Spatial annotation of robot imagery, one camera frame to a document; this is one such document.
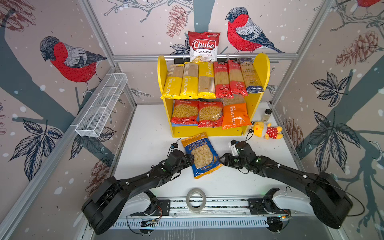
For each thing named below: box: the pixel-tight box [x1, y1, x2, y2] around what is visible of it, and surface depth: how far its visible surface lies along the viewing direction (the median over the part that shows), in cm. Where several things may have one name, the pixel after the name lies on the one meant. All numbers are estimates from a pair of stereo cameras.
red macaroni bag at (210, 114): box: [197, 100, 224, 128], surface depth 92 cm
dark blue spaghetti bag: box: [238, 58, 264, 94], surface depth 74 cm
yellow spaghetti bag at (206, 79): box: [197, 61, 217, 99], surface depth 74 cm
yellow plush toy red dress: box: [253, 121, 283, 140], surface depth 99 cm
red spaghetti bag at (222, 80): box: [213, 61, 233, 99], surface depth 74 cm
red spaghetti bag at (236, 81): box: [228, 59, 248, 96], surface depth 74 cm
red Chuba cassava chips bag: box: [188, 31, 221, 63], surface depth 85 cm
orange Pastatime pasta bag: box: [222, 102, 252, 130], surface depth 90 cm
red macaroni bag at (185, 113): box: [171, 99, 199, 127], surface depth 92 cm
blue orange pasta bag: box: [181, 132, 223, 180], surface depth 90 cm
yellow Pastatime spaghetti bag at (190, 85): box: [179, 62, 199, 100], surface depth 74 cm
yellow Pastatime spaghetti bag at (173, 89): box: [160, 64, 185, 100], surface depth 73 cm
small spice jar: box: [261, 108, 273, 123], surface depth 106 cm
